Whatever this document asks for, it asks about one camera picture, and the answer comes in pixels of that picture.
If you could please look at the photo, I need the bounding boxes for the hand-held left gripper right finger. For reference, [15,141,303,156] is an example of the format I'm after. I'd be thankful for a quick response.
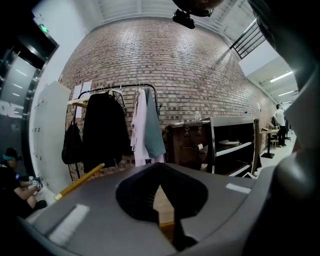
[159,162,258,252]

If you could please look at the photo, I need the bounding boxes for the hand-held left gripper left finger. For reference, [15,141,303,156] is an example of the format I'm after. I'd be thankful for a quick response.
[17,162,176,256]

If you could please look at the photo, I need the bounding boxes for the wooden shelf cart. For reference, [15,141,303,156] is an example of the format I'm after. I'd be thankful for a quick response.
[53,162,175,242]

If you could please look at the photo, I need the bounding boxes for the white plate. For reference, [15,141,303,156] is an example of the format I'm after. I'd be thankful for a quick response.
[218,139,241,147]

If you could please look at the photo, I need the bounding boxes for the stainless steel kitchen cart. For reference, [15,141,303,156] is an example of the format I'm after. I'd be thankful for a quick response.
[164,115,263,177]

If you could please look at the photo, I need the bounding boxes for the pale lilac shirt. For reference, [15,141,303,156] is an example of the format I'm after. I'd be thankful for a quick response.
[130,88,166,168]

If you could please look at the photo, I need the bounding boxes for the grey-blue shirt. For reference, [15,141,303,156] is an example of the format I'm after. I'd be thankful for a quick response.
[143,87,167,159]

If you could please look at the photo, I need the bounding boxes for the black coat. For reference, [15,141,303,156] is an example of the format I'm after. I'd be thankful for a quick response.
[82,92,129,174]

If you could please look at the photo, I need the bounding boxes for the black hanging bag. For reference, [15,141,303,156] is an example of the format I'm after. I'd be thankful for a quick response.
[61,119,84,165]

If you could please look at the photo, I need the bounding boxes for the wooden table black base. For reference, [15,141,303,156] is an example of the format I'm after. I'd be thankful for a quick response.
[259,128,280,159]

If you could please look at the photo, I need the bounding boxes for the white clothes hanger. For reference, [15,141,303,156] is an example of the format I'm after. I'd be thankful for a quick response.
[107,87,125,110]

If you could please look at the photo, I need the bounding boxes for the white board panel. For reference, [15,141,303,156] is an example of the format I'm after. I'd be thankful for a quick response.
[29,81,72,193]

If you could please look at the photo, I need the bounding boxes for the light wooden rack shelf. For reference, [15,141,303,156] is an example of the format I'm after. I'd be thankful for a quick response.
[67,98,88,109]

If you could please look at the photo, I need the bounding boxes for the black metal clothes rack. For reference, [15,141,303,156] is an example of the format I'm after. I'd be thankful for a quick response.
[66,83,161,181]

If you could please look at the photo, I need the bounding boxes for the white paper sheet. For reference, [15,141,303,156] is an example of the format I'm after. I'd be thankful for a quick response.
[81,79,94,95]
[72,84,83,100]

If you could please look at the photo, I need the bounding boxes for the steel elevator door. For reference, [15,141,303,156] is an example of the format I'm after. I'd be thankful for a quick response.
[0,31,60,121]

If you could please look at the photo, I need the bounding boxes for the black window railing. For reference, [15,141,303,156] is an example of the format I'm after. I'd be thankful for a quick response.
[229,22,266,60]

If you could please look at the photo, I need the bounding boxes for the ceiling light tube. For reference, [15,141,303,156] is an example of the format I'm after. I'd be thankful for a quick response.
[242,18,258,35]

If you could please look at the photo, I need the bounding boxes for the person's dark shirt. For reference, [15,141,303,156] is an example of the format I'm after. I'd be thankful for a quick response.
[247,0,320,76]

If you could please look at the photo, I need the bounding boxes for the black head-worn camera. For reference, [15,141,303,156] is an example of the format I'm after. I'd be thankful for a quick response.
[171,0,216,30]

